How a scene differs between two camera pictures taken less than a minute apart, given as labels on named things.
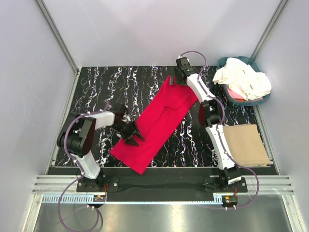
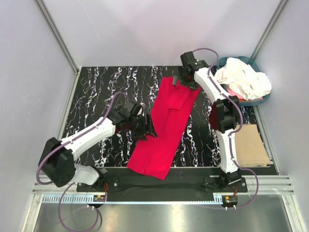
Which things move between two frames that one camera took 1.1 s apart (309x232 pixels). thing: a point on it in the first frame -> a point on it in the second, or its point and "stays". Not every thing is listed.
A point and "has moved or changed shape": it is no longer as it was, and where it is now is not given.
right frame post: x=282 y=5 stays
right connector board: x=229 y=201 stays
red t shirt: x=157 y=123 has moved or changed shape
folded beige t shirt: x=245 y=144 stays
